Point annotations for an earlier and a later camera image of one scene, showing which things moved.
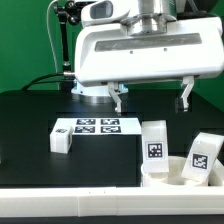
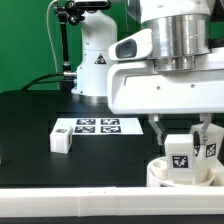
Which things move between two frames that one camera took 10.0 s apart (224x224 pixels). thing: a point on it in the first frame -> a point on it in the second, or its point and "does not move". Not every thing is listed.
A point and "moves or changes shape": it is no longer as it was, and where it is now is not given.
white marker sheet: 96,126 does not move
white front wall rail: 112,201 does not move
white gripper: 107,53 -> 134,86
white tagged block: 201,156 moves or changes shape
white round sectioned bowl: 177,166 -> 158,176
